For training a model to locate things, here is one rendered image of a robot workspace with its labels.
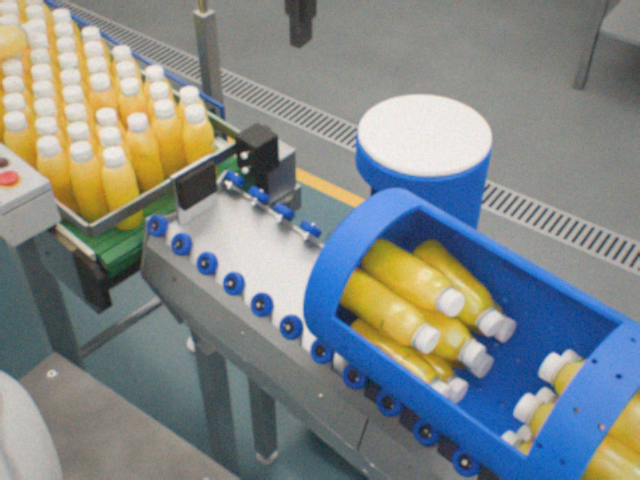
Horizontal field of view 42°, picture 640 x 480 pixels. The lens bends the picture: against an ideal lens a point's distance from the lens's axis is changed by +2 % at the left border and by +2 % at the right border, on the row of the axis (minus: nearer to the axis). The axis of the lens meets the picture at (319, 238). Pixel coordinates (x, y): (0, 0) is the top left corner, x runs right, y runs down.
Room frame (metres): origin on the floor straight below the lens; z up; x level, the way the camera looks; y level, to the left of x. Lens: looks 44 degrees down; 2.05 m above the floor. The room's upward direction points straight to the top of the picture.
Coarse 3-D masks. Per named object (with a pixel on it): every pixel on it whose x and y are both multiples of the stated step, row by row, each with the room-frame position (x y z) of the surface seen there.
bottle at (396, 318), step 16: (352, 272) 0.89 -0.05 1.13; (352, 288) 0.86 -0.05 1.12; (368, 288) 0.86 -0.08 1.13; (384, 288) 0.86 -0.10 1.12; (352, 304) 0.85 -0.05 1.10; (368, 304) 0.83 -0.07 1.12; (384, 304) 0.83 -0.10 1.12; (400, 304) 0.82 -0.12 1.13; (368, 320) 0.82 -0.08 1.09; (384, 320) 0.81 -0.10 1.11; (400, 320) 0.80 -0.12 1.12; (416, 320) 0.80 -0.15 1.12; (384, 336) 0.80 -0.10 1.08; (400, 336) 0.78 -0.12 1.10; (416, 336) 0.78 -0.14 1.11
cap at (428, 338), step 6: (426, 330) 0.78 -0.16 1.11; (432, 330) 0.78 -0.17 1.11; (420, 336) 0.78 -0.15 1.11; (426, 336) 0.77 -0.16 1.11; (432, 336) 0.77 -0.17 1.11; (438, 336) 0.79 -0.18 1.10; (420, 342) 0.77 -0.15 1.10; (426, 342) 0.77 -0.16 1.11; (432, 342) 0.78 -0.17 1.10; (420, 348) 0.77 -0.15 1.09; (426, 348) 0.77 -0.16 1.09; (432, 348) 0.78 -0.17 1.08
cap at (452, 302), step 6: (444, 294) 0.82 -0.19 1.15; (450, 294) 0.82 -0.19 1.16; (456, 294) 0.82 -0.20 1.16; (462, 294) 0.82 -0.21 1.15; (444, 300) 0.81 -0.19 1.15; (450, 300) 0.81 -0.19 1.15; (456, 300) 0.81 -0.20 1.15; (462, 300) 0.82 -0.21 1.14; (444, 306) 0.81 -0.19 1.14; (450, 306) 0.80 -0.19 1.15; (456, 306) 0.81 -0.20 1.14; (462, 306) 0.82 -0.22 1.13; (444, 312) 0.81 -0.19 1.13; (450, 312) 0.80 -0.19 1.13; (456, 312) 0.81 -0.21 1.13
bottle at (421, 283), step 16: (384, 240) 0.95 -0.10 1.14; (368, 256) 0.92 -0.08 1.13; (384, 256) 0.91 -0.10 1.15; (400, 256) 0.90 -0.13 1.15; (368, 272) 0.91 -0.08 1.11; (384, 272) 0.89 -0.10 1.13; (400, 272) 0.87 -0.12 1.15; (416, 272) 0.86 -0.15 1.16; (432, 272) 0.86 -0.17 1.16; (400, 288) 0.86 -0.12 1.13; (416, 288) 0.84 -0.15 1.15; (432, 288) 0.83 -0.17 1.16; (448, 288) 0.83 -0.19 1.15; (416, 304) 0.83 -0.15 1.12; (432, 304) 0.82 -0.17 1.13
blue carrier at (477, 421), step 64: (384, 192) 0.97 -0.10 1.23; (320, 256) 0.87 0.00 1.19; (512, 256) 0.84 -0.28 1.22; (320, 320) 0.81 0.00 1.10; (512, 320) 0.88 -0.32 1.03; (576, 320) 0.82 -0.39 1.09; (384, 384) 0.73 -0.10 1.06; (512, 384) 0.79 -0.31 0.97; (576, 384) 0.61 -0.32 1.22; (512, 448) 0.58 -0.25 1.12; (576, 448) 0.55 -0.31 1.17
